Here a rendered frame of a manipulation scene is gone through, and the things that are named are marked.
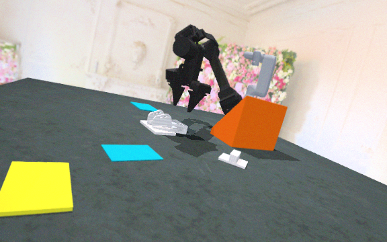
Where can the cyan flat rectangular patch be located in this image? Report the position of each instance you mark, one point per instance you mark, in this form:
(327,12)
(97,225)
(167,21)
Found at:
(118,153)

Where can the yellow flat plate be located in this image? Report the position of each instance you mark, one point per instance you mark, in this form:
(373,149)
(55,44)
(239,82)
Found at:
(32,188)

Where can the cyan flat square plate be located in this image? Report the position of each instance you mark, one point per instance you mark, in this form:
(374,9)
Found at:
(145,107)

